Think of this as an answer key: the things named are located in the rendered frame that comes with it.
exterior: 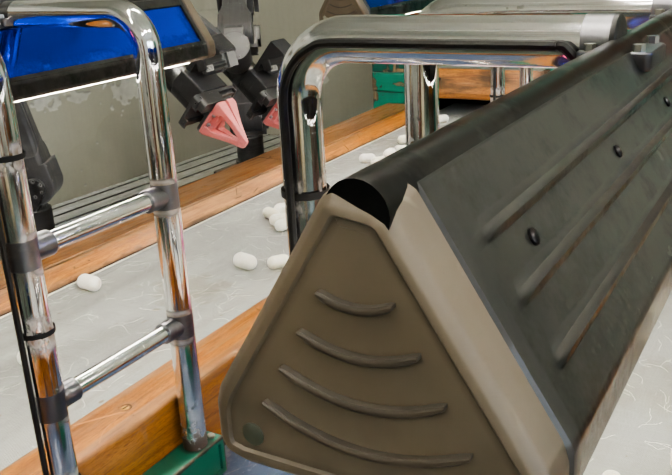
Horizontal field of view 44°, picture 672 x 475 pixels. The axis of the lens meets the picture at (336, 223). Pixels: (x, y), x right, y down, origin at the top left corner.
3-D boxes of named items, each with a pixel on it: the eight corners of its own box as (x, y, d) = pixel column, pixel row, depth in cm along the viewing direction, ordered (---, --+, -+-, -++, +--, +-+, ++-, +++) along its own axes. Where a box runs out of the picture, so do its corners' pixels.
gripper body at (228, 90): (240, 91, 141) (210, 62, 142) (202, 102, 132) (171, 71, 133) (222, 119, 144) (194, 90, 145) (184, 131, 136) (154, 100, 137)
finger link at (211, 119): (272, 124, 139) (234, 86, 140) (247, 133, 133) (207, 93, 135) (253, 153, 143) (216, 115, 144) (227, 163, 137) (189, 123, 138)
